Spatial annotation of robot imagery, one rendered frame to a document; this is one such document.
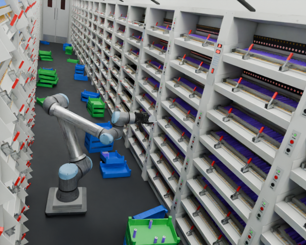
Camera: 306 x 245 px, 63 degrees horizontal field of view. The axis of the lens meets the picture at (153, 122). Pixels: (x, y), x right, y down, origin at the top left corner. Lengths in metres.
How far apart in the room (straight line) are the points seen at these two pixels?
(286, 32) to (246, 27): 0.24
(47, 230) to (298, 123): 1.84
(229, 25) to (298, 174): 0.93
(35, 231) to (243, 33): 2.01
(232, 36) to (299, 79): 0.58
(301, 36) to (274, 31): 0.18
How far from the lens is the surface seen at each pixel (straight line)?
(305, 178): 1.28
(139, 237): 1.76
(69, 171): 2.16
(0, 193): 0.80
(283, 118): 1.32
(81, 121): 1.94
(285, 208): 1.38
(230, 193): 1.66
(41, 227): 2.25
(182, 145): 2.04
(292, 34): 1.62
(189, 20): 2.32
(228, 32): 1.68
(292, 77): 1.31
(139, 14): 3.62
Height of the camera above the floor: 1.61
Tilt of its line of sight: 22 degrees down
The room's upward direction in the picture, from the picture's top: 12 degrees clockwise
